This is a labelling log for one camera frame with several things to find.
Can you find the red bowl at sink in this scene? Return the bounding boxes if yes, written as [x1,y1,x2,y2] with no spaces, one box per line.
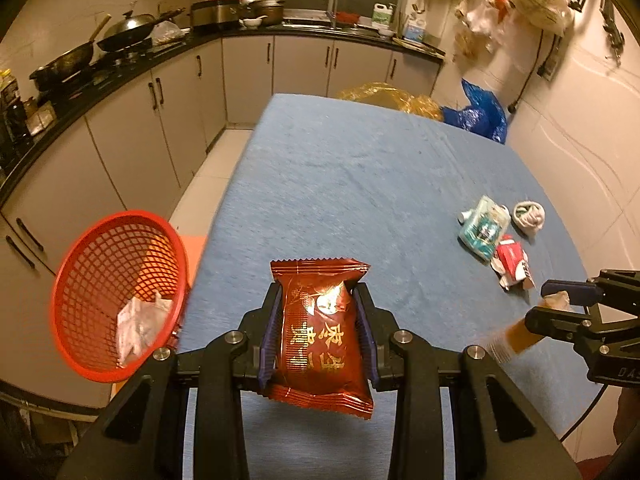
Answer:
[335,11,360,26]

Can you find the red white foot carton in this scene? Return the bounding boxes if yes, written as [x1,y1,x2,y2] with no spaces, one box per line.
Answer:
[490,234,535,292]

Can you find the black wok with handle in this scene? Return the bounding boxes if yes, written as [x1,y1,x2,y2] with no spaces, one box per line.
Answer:
[29,14,112,92]

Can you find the hanging white plastic bags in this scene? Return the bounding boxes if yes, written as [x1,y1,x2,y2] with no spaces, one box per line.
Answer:
[454,0,573,70]

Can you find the teal plastic wrapper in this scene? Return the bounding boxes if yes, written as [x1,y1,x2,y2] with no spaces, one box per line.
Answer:
[458,195,511,263]

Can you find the green white detergent jug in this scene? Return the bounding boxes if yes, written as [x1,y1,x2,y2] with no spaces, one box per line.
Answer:
[371,2,394,29]

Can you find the white sock ball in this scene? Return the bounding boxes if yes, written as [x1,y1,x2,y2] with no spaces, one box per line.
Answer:
[511,200,546,237]

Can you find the blue table cloth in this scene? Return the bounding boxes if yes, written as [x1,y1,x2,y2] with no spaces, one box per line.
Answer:
[180,94,599,479]

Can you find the lidded steel wok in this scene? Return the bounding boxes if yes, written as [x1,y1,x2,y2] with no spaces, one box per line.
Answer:
[98,8,184,53]

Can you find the grey base cabinets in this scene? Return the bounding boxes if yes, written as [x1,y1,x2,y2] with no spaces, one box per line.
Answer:
[1,32,444,408]

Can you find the red plastic mesh basket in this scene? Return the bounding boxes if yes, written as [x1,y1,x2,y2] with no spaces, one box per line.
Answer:
[49,210,191,384]

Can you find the orange stool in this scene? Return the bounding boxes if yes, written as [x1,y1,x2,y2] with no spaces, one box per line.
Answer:
[180,234,206,286]

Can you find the red snack packet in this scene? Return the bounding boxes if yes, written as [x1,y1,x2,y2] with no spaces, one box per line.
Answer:
[265,258,374,419]

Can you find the steel rice cooker pot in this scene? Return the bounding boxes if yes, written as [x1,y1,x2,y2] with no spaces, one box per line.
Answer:
[190,0,241,28]

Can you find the blue plastic bag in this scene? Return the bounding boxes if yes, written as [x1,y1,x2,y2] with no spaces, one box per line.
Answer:
[440,79,508,144]

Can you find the yellow plastic bag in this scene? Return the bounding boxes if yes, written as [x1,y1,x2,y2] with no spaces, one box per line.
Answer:
[337,82,444,122]

